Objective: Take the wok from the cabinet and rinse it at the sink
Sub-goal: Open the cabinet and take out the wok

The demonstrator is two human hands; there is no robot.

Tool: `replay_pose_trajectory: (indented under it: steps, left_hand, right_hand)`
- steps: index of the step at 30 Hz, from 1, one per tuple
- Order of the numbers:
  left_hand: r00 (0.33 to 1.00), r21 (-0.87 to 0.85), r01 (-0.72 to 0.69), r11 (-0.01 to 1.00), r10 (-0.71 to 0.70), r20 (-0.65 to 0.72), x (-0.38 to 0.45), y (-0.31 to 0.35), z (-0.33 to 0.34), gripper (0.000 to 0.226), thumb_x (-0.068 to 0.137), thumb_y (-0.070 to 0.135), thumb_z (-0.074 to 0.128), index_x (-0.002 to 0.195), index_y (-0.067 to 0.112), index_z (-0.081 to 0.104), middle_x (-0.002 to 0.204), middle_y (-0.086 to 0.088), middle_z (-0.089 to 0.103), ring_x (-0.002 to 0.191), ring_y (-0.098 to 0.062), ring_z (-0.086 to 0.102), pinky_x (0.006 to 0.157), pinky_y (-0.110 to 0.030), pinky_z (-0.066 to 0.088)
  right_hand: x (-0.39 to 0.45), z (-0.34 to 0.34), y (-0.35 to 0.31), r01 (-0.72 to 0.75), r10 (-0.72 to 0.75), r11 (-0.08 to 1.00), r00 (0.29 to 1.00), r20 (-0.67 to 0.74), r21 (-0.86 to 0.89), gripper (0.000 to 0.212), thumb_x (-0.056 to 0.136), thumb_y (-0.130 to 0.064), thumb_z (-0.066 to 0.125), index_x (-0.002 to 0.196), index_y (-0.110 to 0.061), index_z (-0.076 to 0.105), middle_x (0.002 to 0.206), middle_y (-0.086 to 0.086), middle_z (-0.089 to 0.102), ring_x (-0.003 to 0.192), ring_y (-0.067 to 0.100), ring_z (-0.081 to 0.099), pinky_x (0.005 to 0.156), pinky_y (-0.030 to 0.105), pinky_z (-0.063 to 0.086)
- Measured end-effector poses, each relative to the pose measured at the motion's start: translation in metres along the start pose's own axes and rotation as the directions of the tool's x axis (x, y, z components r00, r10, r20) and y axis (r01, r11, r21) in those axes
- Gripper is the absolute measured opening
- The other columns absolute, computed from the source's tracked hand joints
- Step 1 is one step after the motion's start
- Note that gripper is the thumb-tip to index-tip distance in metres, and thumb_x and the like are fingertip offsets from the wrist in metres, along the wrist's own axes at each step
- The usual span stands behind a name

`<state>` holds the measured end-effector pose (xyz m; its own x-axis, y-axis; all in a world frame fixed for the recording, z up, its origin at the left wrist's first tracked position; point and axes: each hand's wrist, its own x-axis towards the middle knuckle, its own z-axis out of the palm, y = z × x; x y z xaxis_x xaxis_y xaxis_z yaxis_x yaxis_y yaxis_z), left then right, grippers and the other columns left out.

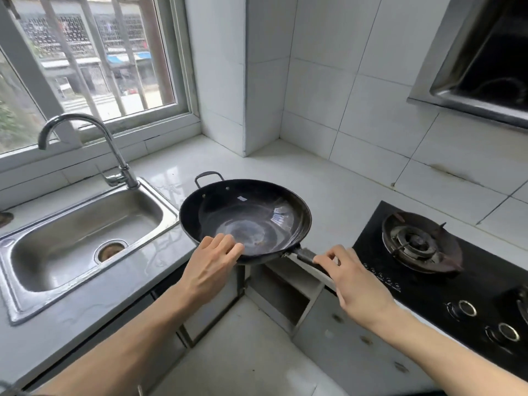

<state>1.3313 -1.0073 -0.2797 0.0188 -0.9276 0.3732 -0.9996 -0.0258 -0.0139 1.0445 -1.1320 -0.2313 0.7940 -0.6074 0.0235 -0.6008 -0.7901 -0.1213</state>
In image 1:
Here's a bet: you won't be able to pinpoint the person's left hand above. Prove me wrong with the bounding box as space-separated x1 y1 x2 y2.
177 233 245 304

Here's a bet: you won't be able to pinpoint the person's right hand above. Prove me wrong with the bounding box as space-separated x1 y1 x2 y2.
313 244 399 333

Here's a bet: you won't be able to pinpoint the grey cabinet door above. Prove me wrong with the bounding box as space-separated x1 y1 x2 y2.
177 263 246 349

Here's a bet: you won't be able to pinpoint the black wok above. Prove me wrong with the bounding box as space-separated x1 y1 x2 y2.
178 171 337 285

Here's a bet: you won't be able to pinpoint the black glass gas stove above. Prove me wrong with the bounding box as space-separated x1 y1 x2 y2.
351 200 528 382

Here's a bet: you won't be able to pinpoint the chrome faucet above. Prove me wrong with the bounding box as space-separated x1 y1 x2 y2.
37 113 140 190

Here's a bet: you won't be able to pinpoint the person's left forearm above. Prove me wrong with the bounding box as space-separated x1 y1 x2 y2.
24 284 219 396

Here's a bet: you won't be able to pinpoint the person's right forearm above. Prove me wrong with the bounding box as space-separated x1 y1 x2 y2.
367 302 528 396

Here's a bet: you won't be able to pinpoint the stove burner with pan support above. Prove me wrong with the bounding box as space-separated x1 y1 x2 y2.
516 284 528 325
381 211 465 273

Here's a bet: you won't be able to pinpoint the black and silver stove knob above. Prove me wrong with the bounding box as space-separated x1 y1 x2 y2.
446 299 479 322
485 322 521 345

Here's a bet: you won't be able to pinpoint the stainless steel sink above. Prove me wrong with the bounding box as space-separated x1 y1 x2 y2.
0 177 181 326

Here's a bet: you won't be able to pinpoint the window security bars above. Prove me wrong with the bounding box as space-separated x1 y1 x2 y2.
37 0 174 116

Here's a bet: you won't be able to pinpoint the white framed window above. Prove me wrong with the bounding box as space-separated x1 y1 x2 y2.
0 0 203 174

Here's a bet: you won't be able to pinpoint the steel and black range hood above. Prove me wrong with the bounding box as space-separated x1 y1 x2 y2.
407 0 528 130

